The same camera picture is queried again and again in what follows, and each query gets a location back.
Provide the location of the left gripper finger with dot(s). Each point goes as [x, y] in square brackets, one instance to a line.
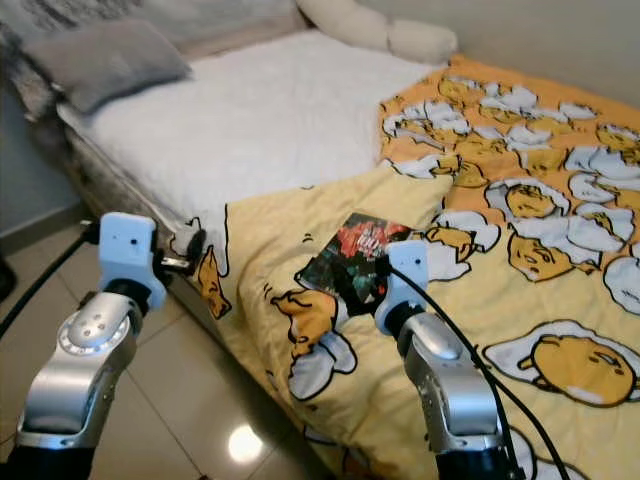
[196, 250]

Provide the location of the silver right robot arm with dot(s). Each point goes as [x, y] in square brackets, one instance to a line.
[450, 390]

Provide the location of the white quilted mattress pad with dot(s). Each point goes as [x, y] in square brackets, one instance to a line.
[260, 130]

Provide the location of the cream bolster pillow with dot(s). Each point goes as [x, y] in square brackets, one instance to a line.
[400, 40]

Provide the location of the black waste bin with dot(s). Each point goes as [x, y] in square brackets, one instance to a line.
[5, 280]

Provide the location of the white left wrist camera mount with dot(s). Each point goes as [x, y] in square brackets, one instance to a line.
[130, 250]

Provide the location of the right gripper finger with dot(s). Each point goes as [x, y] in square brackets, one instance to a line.
[358, 298]

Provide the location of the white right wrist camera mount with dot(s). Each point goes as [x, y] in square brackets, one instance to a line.
[410, 270]

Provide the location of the grey pillow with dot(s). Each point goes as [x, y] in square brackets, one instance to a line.
[105, 62]

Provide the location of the yellow cartoon print duvet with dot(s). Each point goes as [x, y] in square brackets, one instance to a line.
[540, 290]

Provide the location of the red cover book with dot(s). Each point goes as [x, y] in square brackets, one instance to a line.
[345, 260]

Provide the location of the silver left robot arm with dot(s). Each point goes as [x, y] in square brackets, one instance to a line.
[80, 380]

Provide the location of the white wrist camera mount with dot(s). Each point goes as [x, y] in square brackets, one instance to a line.
[130, 250]
[410, 270]

